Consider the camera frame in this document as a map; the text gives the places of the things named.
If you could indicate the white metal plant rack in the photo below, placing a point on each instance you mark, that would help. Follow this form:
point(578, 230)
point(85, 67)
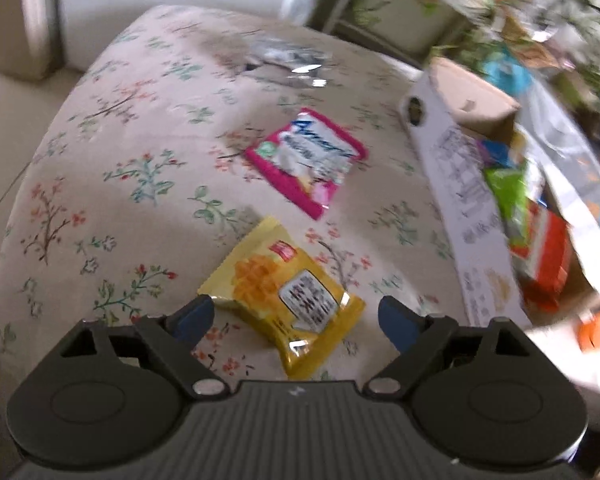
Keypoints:
point(407, 30)

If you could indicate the pink Ameria snack packet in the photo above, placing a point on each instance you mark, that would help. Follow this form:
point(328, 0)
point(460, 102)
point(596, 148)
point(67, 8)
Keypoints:
point(307, 160)

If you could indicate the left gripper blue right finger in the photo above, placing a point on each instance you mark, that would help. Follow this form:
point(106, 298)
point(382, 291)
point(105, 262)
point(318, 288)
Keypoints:
point(400, 324)

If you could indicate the blue snack packet in box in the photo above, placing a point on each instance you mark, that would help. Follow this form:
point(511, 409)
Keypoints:
point(494, 154)

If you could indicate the white cardboard milk box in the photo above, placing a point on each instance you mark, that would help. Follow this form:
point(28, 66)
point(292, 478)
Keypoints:
point(445, 111)

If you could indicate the floral tablecloth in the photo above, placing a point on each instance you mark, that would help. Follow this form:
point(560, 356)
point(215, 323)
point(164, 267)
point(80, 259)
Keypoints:
point(140, 188)

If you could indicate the blue round plastic object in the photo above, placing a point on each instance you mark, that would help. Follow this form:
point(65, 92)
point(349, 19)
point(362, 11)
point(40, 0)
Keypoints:
point(505, 72)

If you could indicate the beige refrigerator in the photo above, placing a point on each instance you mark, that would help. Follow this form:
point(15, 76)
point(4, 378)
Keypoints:
point(30, 45)

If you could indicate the orange red snack packet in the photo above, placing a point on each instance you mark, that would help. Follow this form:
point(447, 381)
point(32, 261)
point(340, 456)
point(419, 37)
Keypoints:
point(542, 262)

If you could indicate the green snack packet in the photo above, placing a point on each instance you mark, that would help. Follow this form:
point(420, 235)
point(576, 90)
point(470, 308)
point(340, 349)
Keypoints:
point(509, 190)

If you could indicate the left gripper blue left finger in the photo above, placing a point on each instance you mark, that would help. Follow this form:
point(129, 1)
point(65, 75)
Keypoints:
point(189, 324)

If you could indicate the silver foil snack packet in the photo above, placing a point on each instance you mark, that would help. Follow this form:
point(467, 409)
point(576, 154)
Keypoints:
point(282, 62)

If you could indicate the yellow waffle snack packet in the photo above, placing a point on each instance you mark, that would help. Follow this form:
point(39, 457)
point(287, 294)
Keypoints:
point(275, 286)

